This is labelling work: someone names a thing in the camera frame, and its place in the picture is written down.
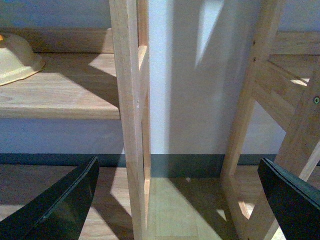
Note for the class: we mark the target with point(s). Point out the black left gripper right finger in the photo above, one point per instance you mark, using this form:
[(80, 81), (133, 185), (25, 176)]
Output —
[(294, 202)]

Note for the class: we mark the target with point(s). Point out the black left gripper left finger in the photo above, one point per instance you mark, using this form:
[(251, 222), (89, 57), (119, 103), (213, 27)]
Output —
[(59, 213)]

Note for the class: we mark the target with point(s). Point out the wooden ladder shelf unit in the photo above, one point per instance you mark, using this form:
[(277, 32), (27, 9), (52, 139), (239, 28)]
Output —
[(91, 99)]

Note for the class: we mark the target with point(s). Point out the wooden leaning shelf frame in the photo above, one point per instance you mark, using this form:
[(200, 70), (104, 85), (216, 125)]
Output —
[(283, 76)]

